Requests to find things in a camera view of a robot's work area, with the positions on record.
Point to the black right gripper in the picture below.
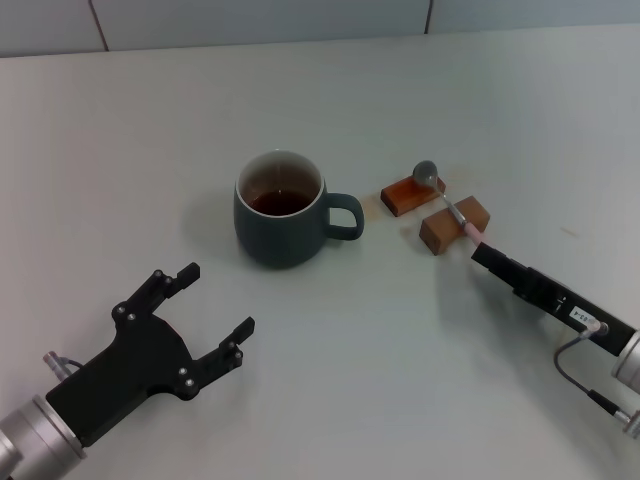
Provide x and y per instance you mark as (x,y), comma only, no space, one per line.
(560,300)

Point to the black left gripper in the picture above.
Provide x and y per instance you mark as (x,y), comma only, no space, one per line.
(130,365)

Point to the grey ceramic mug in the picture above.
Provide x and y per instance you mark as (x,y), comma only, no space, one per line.
(280,235)

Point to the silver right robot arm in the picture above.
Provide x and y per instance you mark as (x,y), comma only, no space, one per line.
(629,360)

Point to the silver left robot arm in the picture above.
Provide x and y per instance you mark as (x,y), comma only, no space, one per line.
(30,440)

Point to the notched wooden block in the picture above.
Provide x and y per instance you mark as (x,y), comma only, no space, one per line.
(445,230)

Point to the brown wooden block left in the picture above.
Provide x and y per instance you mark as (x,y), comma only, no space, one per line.
(405,195)

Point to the dark brown tea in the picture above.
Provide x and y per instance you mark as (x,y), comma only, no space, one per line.
(277,202)

